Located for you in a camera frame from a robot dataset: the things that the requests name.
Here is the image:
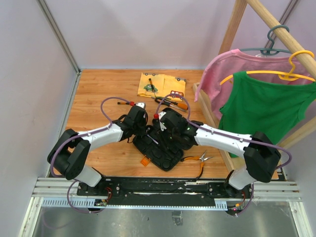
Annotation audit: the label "yellow clothes hanger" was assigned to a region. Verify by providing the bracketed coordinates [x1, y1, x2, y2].
[214, 49, 312, 85]

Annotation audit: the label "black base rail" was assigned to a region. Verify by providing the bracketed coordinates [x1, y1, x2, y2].
[32, 177, 302, 213]

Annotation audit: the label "claw hammer black grip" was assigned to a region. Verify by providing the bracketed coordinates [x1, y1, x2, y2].
[147, 134, 159, 145]

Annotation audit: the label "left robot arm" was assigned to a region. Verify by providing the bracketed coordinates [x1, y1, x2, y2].
[47, 103, 148, 196]

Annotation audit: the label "orange needle nose pliers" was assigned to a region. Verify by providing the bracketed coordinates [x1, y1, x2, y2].
[180, 151, 212, 180]

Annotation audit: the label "orange handled screwdriver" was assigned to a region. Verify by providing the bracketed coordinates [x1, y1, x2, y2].
[173, 102, 188, 111]

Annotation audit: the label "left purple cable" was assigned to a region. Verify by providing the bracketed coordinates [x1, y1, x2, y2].
[49, 97, 135, 214]

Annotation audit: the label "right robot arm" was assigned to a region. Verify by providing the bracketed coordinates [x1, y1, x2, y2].
[154, 108, 281, 198]

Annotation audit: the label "wooden clothes rack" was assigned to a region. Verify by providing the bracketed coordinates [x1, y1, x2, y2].
[193, 0, 316, 175]

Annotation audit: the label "purple cable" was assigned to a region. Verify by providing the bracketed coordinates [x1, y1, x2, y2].
[49, 97, 135, 214]
[153, 93, 293, 218]

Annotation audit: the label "small black precision screwdriver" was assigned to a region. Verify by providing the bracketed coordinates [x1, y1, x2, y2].
[117, 102, 130, 105]

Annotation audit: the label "pink t-shirt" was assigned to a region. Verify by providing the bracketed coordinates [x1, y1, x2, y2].
[194, 48, 316, 120]

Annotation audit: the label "black handled screwdriver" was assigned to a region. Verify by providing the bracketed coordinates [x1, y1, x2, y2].
[151, 97, 177, 107]

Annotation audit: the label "yellow car print cloth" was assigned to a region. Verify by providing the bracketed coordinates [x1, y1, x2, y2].
[137, 73, 187, 97]

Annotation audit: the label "small screwdriver on cloth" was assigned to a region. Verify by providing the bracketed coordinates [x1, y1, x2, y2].
[149, 78, 156, 98]

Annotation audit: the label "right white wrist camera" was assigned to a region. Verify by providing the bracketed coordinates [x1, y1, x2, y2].
[152, 111, 167, 131]

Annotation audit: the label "green tank top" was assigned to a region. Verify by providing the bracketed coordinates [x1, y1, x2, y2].
[218, 71, 316, 144]

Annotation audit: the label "teal clothes hanger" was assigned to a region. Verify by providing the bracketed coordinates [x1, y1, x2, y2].
[240, 25, 291, 56]

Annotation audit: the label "black plastic tool case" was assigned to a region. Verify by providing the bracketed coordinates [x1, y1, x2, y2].
[132, 107, 198, 171]

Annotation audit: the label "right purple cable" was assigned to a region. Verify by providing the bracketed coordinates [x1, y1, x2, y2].
[153, 93, 293, 218]

